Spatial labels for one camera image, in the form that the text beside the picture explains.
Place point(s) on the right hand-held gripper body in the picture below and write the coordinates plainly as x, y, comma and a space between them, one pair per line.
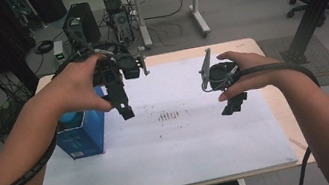
220, 76

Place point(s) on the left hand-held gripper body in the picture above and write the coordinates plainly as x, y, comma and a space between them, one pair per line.
127, 66

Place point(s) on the blue cardboard box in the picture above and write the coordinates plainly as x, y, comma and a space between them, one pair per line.
85, 137

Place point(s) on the person's right hand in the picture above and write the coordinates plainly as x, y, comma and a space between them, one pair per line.
257, 73

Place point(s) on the person's left hand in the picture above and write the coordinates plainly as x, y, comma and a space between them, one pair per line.
73, 87

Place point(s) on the open computer case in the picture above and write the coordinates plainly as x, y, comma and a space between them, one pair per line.
119, 22

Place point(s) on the black computer tower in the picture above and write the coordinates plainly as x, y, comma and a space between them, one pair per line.
88, 20

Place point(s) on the white table mat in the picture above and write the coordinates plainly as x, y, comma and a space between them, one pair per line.
179, 154

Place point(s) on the grey power supply unit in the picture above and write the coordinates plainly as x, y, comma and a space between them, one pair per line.
59, 52

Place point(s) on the grey floor mat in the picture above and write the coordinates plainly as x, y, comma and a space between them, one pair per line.
328, 73

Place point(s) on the black office chair base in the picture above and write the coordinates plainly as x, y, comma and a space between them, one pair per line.
313, 6

